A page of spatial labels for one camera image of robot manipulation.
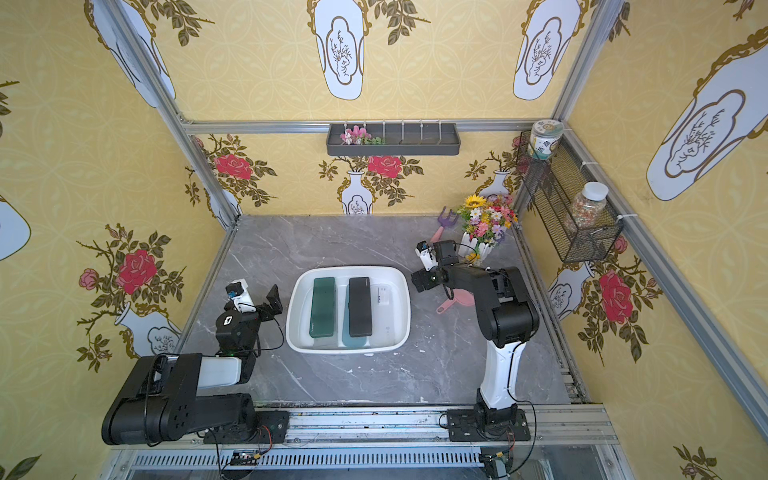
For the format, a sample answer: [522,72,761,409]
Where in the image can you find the purple pink garden fork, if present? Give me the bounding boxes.
[430,208,459,243]

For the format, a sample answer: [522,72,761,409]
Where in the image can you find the black wire basket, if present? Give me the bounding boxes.
[516,131,624,264]

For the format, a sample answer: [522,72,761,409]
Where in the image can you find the teal translucent pencil case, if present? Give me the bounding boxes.
[342,286,369,349]

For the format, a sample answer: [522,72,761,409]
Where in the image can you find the white fence flower planter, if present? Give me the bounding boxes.
[457,194,518,266]

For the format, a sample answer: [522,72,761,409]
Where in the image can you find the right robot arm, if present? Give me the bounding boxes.
[411,240,540,438]

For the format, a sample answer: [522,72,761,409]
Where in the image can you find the dark green pencil case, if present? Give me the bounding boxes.
[309,277,336,339]

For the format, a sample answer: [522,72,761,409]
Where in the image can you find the clear jar white lid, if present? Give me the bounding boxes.
[566,182,609,232]

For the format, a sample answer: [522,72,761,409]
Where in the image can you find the white storage box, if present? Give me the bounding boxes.
[286,266,411,355]

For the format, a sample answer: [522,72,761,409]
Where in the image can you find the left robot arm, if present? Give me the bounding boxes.
[101,280,289,446]

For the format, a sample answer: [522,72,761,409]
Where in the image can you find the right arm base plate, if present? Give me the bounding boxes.
[444,406,532,442]

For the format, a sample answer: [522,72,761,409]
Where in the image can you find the clear rounded pencil case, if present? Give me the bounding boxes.
[370,284,395,347]

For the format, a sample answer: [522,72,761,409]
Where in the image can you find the small circuit board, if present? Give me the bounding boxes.
[229,450,262,467]

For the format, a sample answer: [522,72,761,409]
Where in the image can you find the small pink shelf flowers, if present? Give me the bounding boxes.
[339,125,384,146]

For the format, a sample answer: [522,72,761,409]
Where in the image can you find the pink hand broom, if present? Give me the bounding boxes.
[436,289,475,314]

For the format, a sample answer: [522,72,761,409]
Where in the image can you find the grey wall shelf tray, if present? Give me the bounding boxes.
[326,121,462,157]

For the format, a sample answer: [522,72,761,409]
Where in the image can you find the white lidded patterned jar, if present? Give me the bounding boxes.
[528,119,565,160]

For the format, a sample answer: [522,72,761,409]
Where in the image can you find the black pencil case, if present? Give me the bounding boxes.
[348,277,373,338]

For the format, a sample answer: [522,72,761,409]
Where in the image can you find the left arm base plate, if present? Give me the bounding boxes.
[203,410,290,446]

